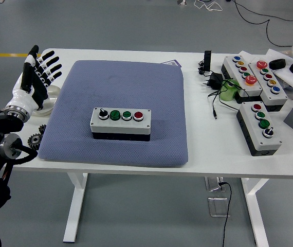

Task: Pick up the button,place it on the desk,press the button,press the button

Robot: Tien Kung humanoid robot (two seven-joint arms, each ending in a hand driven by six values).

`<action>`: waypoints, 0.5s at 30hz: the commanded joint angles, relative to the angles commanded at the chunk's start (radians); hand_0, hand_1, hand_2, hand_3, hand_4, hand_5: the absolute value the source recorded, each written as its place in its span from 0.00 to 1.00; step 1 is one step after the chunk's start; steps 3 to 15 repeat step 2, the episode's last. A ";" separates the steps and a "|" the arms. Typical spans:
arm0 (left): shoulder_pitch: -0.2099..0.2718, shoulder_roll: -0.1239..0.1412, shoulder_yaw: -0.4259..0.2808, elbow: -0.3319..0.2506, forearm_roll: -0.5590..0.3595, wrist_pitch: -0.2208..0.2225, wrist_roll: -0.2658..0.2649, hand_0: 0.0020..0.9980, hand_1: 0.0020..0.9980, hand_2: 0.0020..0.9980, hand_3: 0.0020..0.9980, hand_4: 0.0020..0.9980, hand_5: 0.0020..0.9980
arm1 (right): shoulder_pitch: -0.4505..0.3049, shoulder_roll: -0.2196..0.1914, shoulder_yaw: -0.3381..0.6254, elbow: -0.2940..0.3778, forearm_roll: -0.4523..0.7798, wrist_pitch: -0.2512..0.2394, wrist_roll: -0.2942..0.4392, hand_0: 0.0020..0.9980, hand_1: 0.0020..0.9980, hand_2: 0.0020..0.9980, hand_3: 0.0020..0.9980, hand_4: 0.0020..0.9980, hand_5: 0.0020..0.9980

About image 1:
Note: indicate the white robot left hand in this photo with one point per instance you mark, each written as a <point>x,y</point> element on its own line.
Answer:
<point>23,99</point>

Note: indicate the grey four-button control box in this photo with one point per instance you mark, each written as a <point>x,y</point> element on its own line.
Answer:
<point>120,126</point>

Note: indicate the five-button box with mushroom button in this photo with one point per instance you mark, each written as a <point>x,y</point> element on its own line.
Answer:
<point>271,96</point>
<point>230,64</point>

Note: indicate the grey four-button box with selector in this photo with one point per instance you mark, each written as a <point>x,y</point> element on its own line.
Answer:
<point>254,128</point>

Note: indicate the translucent shallow dish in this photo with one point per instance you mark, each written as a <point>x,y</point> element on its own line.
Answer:
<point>52,94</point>

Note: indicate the black metal gear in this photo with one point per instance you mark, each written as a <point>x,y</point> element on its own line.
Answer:
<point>42,129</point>
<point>35,142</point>

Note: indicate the blue-grey padded mat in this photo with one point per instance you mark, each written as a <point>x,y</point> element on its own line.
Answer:
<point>126,82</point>

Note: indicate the white table leg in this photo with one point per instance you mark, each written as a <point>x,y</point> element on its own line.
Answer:
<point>75,205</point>
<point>257,218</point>

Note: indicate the small black upright box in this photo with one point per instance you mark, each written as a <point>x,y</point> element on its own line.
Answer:
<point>207,60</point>

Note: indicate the black power adapter plug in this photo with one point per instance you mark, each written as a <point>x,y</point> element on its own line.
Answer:
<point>216,78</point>

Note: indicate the green plastic cylinder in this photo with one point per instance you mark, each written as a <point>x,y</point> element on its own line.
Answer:
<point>226,95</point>

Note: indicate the clear plastic floor plate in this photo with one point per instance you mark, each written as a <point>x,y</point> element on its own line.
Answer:
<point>217,207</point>
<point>213,184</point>

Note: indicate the white foam sheet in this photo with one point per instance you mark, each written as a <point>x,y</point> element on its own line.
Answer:
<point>290,78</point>

